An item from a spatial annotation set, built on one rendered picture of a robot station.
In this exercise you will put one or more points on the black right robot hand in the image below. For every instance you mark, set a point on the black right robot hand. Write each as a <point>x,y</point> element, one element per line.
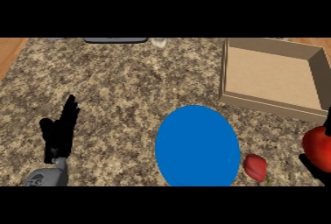
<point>320,175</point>

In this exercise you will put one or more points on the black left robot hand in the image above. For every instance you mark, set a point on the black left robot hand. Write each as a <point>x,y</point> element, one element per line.
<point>60,131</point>

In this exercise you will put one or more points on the red tomato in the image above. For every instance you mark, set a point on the red tomato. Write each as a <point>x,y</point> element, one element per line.
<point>319,147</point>

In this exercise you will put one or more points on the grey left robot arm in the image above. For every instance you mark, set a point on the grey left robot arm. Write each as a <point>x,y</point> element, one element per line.
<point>47,175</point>

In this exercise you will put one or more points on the blue plate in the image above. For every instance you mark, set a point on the blue plate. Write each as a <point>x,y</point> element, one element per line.
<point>196,145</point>

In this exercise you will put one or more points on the cardboard box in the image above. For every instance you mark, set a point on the cardboard box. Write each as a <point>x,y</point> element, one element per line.
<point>269,74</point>

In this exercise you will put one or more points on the small red pepper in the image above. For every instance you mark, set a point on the small red pepper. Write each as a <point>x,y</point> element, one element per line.
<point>254,166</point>

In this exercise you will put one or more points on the dark grey appliance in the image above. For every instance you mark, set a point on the dark grey appliance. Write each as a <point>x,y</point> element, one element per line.
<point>115,40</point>

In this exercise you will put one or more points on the pale glass object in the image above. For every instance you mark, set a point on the pale glass object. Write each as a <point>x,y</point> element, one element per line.
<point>158,42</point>

